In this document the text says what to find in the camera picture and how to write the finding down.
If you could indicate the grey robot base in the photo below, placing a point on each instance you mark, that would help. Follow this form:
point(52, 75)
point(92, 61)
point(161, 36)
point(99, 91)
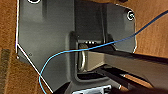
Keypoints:
point(43, 33)

